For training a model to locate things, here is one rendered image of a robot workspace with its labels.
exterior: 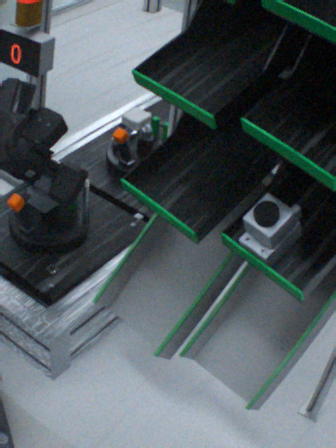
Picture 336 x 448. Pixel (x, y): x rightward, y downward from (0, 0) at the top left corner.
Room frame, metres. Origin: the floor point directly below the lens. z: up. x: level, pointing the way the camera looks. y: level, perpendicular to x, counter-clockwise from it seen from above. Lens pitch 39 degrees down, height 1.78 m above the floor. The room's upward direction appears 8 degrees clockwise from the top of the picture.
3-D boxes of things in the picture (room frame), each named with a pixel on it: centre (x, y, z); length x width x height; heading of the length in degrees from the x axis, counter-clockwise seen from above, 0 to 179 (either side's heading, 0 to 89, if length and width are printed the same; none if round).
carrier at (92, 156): (1.16, 0.06, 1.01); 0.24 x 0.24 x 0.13; 58
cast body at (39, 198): (0.95, 0.19, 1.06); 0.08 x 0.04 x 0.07; 148
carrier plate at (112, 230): (0.94, 0.19, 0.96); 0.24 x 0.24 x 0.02; 58
